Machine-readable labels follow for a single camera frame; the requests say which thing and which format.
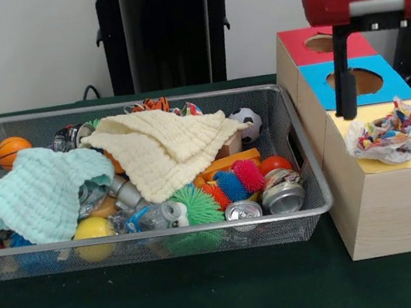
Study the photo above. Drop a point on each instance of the mint knitted cloth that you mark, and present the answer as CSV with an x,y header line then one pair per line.
x,y
39,192

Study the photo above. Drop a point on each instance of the dark green tablecloth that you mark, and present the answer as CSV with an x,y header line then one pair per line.
x,y
174,303

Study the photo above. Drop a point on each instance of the silver mesh bin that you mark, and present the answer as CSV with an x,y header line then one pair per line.
x,y
283,126

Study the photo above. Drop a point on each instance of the colourful patterned white cloth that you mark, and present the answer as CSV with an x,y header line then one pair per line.
x,y
387,141

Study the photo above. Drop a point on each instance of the green spiky ball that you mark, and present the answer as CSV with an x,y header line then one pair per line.
x,y
194,206

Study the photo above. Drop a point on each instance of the small orange basketball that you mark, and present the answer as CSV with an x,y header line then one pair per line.
x,y
11,151

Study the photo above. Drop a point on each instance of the small soccer ball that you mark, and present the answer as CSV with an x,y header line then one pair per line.
x,y
247,124

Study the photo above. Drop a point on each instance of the cream knitted cloth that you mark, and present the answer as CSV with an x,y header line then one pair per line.
x,y
165,148

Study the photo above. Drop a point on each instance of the wooden box with three holes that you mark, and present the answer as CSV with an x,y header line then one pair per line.
x,y
394,210

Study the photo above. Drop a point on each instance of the crushed silver can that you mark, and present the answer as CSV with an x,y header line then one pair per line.
x,y
282,192

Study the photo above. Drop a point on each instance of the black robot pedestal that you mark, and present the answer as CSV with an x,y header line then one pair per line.
x,y
171,38

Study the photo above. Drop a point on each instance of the pink blue red spiky toy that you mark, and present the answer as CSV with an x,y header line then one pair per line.
x,y
233,182

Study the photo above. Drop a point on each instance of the orange toy block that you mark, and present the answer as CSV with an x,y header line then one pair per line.
x,y
237,158

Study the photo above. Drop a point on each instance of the red ball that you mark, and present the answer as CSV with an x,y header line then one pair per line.
x,y
275,164

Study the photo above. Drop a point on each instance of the yellow ball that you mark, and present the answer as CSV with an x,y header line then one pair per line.
x,y
94,230

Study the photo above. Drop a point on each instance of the tiger striped toy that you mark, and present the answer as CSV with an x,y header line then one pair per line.
x,y
154,103

